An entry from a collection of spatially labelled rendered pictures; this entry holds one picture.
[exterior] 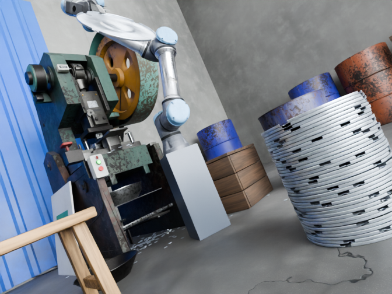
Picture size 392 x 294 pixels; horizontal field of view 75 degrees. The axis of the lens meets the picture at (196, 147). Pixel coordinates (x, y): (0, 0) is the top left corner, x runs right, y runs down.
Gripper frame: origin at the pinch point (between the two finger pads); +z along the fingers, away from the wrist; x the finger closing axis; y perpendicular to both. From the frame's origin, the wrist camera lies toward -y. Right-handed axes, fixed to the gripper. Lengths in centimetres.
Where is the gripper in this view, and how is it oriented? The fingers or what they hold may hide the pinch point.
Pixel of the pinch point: (101, 14)
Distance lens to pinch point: 122.2
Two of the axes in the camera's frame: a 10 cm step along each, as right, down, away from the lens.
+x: -1.9, 8.9, 4.1
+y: 6.6, -2.0, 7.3
